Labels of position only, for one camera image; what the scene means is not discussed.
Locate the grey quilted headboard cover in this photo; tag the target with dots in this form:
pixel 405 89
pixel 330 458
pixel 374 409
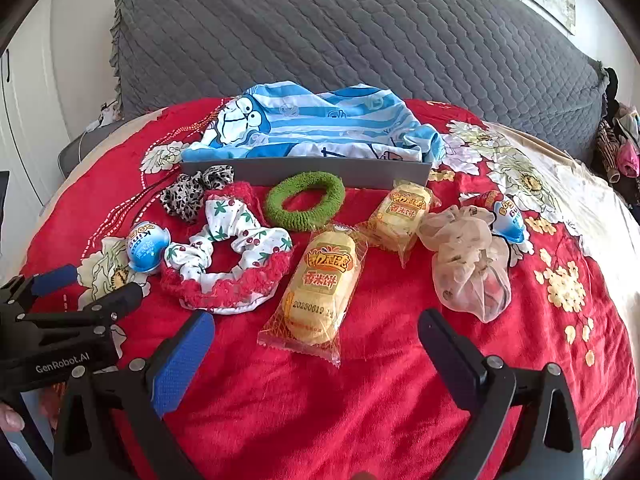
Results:
pixel 350 35

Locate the grey storage box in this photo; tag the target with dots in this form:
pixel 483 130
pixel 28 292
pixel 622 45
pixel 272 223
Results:
pixel 325 172

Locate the green fuzzy scrunchie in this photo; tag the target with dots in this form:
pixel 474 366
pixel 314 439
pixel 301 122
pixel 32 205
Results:
pixel 280 215

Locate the leopard print scrunchie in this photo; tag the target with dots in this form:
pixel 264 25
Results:
pixel 182 195

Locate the red floral blanket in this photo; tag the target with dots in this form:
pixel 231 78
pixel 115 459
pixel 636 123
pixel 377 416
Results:
pixel 390 385

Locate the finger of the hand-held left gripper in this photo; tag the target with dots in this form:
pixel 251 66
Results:
pixel 122 300
pixel 55 280

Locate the person's left hand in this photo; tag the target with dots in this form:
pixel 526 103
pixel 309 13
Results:
pixel 10 417

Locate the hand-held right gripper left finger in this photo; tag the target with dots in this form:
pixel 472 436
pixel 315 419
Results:
pixel 175 367

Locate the blue chocolate egg toy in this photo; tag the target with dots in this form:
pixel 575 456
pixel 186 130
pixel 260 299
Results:
pixel 507 220
pixel 147 250

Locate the white cherry print scrunchie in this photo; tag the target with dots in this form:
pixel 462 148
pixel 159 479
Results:
pixel 220 220

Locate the yellow rice cake packet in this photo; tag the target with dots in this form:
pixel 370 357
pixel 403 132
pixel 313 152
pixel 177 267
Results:
pixel 315 295
pixel 400 215

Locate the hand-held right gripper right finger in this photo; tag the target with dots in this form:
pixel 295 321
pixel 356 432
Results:
pixel 450 360

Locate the red white floral scrunchie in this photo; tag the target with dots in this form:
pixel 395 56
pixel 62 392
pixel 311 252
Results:
pixel 272 267

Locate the beige sheer scrunchie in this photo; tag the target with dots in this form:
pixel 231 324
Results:
pixel 460 250

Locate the pile of clothes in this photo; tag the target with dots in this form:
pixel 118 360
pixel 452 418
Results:
pixel 620 145

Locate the grey bedside object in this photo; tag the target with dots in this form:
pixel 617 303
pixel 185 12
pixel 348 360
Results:
pixel 67 160

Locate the grey tray with striped cloth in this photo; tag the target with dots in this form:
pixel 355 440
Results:
pixel 325 120

